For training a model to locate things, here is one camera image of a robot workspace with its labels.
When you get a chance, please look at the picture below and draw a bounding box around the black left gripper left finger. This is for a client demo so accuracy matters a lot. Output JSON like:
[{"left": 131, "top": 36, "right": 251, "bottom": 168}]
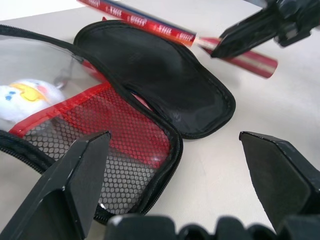
[{"left": 0, "top": 130, "right": 112, "bottom": 240}]

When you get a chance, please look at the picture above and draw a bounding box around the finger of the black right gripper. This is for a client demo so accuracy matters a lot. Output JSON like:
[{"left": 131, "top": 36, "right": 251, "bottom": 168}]
[{"left": 210, "top": 6, "right": 279, "bottom": 59}]

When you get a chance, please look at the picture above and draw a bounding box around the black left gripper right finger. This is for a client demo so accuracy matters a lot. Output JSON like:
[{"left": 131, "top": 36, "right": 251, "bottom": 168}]
[{"left": 238, "top": 130, "right": 320, "bottom": 226}]

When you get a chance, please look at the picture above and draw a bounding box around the black clear-lid paddle case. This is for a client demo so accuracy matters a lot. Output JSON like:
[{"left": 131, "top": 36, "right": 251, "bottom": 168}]
[{"left": 0, "top": 19, "right": 237, "bottom": 225}]

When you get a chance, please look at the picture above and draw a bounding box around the white plush snowman keychain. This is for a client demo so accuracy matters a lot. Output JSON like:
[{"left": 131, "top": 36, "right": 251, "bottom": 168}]
[{"left": 0, "top": 74, "right": 69, "bottom": 131}]

